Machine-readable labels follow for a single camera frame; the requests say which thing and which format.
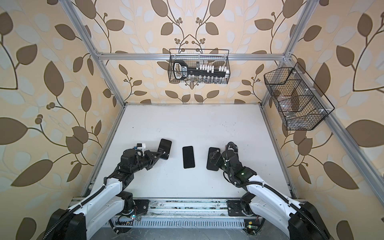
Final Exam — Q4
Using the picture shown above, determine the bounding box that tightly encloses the black tool in basket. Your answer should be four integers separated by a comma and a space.
168, 60, 231, 83

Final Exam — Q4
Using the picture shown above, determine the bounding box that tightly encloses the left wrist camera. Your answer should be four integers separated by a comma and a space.
134, 143, 146, 152

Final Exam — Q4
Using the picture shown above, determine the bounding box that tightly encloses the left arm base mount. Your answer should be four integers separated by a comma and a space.
108, 199, 150, 235

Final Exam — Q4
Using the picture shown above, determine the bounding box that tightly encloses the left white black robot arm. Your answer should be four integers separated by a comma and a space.
42, 148, 163, 240

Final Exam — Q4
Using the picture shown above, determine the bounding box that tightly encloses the wall wire basket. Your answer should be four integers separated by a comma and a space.
168, 48, 231, 85
264, 63, 335, 131

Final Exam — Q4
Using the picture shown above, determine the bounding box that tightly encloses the right wall wire basket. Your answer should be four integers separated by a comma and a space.
264, 63, 335, 131

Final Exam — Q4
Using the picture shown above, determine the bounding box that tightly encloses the back wall wire basket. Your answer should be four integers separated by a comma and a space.
168, 48, 231, 85

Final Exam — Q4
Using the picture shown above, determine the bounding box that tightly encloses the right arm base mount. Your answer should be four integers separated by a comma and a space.
227, 200, 265, 236

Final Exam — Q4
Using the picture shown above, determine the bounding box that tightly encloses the right black corrugated cable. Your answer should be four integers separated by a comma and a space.
223, 141, 331, 240

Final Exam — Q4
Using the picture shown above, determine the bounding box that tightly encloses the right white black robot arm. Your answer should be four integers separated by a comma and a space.
208, 142, 331, 240

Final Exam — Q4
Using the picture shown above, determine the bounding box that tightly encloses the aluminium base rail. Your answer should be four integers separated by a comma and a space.
64, 197, 313, 220

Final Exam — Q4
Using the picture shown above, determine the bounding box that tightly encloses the black phone case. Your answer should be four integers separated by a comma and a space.
206, 147, 220, 172

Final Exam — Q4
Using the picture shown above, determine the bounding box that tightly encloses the black phone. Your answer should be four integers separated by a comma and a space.
183, 146, 195, 169

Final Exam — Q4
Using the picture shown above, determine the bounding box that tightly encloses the left black corrugated cable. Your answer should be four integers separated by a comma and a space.
41, 182, 107, 240

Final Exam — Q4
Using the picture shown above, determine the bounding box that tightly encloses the black corrugated cable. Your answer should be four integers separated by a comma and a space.
223, 141, 331, 240
41, 182, 107, 240

